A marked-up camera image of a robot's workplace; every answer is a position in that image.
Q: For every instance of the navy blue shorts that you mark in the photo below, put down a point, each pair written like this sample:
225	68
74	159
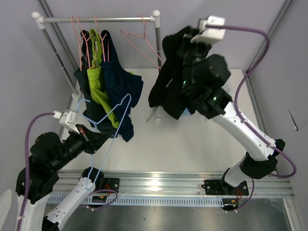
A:
118	82

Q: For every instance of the white clothes rack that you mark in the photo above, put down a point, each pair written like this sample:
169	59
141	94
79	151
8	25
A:
147	79

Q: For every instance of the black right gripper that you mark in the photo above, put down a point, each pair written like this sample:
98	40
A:
186	43

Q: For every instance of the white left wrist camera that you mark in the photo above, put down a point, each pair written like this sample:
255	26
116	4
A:
67	119

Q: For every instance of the white slotted cable duct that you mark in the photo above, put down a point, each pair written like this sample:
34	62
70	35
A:
153	201

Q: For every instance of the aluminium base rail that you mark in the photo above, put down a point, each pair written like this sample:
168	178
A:
176	184

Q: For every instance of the light blue shorts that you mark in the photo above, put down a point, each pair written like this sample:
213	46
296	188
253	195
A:
186	112

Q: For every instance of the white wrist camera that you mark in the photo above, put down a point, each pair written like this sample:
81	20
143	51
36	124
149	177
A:
209	35
67	119

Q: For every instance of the dark teal shorts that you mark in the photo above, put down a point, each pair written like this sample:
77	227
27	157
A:
93	110

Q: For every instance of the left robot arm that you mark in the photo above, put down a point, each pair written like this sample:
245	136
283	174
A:
35	182

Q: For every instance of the pink hanger of teal shorts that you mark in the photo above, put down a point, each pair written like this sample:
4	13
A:
79	43

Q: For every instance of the lime green shorts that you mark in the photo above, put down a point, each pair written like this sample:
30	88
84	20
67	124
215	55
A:
99	95

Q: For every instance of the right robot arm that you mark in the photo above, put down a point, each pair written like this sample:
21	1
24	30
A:
203	78

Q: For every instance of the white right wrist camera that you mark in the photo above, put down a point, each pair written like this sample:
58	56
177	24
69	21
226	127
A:
209	35

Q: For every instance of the black shorts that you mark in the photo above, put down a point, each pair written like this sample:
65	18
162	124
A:
166	91

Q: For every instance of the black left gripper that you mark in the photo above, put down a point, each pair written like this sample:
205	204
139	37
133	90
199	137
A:
86	134

